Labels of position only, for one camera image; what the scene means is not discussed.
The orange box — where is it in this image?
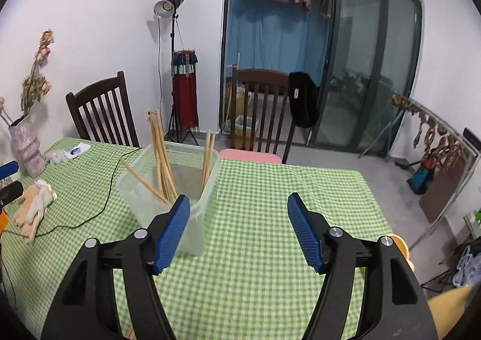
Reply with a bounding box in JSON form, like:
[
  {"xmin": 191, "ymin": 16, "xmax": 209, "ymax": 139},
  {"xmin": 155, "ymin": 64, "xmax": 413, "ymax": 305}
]
[{"xmin": 0, "ymin": 211, "xmax": 8, "ymax": 233}]

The beige work glove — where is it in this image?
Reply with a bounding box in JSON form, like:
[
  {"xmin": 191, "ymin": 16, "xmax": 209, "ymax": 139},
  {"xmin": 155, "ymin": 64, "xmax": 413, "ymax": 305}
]
[{"xmin": 13, "ymin": 180, "xmax": 58, "ymax": 242}]

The pink speckled vase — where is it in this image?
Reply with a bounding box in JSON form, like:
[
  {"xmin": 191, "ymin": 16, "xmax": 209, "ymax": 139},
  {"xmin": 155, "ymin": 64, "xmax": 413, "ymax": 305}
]
[{"xmin": 9, "ymin": 115, "xmax": 47, "ymax": 177}]

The clear plastic container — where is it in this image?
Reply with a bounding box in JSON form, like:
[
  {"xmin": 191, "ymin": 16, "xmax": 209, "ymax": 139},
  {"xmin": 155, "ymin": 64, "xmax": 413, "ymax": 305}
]
[{"xmin": 117, "ymin": 142, "xmax": 220, "ymax": 256}]

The white packet on table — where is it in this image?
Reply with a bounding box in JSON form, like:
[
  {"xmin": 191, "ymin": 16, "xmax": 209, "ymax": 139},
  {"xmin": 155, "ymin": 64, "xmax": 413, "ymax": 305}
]
[{"xmin": 64, "ymin": 142, "xmax": 90, "ymax": 160}]

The green checkered tablecloth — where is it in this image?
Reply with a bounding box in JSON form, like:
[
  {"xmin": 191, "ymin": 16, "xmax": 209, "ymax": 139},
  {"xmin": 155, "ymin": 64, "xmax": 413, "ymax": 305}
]
[{"xmin": 1, "ymin": 142, "xmax": 391, "ymax": 339}]

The dark wooden chair back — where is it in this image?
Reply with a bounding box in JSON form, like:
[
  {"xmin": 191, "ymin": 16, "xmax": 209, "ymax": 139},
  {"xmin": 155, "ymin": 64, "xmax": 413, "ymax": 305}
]
[{"xmin": 220, "ymin": 65, "xmax": 296, "ymax": 164}]

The dark wooden chair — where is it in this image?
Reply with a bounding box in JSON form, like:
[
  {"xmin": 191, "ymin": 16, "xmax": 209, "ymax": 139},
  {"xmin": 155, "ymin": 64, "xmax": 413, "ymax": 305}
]
[
  {"xmin": 220, "ymin": 65, "xmax": 296, "ymax": 164},
  {"xmin": 65, "ymin": 71, "xmax": 139, "ymax": 147}
]

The yellow bear mug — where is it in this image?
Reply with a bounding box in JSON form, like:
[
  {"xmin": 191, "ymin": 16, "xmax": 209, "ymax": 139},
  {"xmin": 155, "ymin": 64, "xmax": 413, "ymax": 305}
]
[{"xmin": 387, "ymin": 233, "xmax": 415, "ymax": 272}]

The dark wooden chair left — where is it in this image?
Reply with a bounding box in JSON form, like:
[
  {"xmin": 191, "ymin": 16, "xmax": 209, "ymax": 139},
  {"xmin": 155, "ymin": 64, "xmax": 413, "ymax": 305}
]
[{"xmin": 65, "ymin": 71, "xmax": 139, "ymax": 147}]

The black jacket on chair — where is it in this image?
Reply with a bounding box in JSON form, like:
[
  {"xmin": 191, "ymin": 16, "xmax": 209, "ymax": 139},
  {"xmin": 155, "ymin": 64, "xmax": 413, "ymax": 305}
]
[{"xmin": 288, "ymin": 71, "xmax": 320, "ymax": 129}]

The red cylindrical bin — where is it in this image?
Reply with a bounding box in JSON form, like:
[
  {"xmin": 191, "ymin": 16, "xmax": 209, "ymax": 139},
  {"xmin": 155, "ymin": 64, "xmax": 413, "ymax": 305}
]
[{"xmin": 171, "ymin": 50, "xmax": 199, "ymax": 132}]

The drying rack with dried goods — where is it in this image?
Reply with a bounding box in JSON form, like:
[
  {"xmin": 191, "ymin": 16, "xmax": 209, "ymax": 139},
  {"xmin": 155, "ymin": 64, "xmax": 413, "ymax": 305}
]
[{"xmin": 391, "ymin": 93, "xmax": 480, "ymax": 248}]

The blue curtain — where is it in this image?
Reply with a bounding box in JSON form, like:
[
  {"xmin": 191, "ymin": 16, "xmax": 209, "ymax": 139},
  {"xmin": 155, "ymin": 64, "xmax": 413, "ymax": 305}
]
[{"xmin": 227, "ymin": 0, "xmax": 329, "ymax": 86}]

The yellow thermos jug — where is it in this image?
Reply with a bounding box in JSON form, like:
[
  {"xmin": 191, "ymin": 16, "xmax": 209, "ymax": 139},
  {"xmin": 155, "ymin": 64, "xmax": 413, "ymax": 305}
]
[{"xmin": 428, "ymin": 285, "xmax": 480, "ymax": 339}]

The black framed glass door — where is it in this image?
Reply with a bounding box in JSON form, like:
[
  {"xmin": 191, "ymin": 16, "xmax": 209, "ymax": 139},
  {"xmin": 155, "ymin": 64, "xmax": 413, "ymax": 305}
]
[{"xmin": 220, "ymin": 0, "xmax": 422, "ymax": 157}]

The studio lamp on stand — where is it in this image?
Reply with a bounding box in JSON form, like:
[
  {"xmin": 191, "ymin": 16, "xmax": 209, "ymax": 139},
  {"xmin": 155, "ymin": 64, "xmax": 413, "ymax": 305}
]
[{"xmin": 153, "ymin": 0, "xmax": 198, "ymax": 145}]

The black cable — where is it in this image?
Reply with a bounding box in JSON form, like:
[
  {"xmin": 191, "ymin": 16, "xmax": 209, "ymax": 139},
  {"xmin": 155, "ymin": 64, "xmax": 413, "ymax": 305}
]
[{"xmin": 0, "ymin": 145, "xmax": 146, "ymax": 299}]

